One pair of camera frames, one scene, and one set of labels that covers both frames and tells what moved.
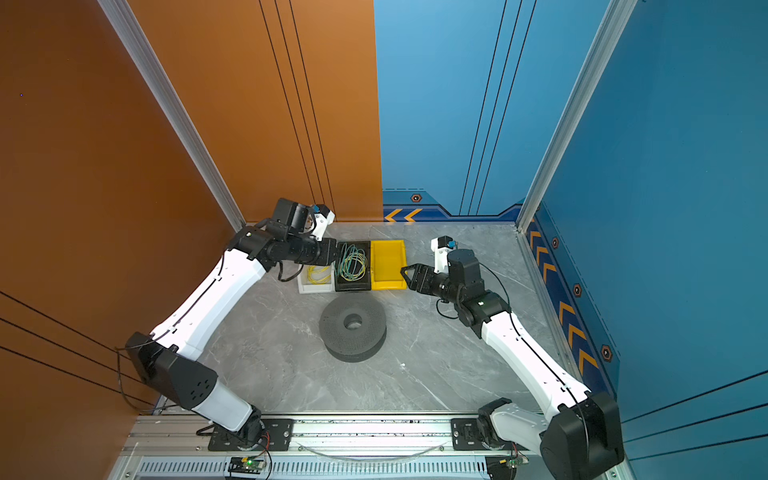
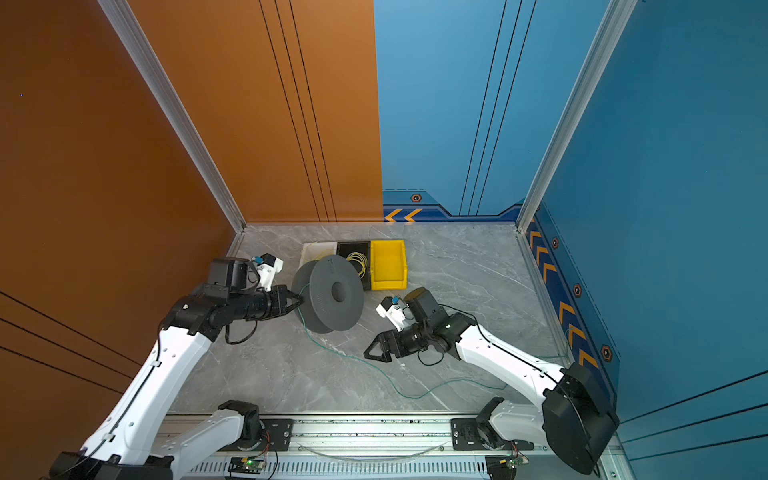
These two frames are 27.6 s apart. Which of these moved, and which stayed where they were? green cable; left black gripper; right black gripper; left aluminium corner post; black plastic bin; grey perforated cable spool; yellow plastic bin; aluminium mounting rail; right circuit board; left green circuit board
Moved: right black gripper; green cable; grey perforated cable spool; left black gripper
Stayed: aluminium mounting rail; right circuit board; yellow plastic bin; left aluminium corner post; black plastic bin; left green circuit board
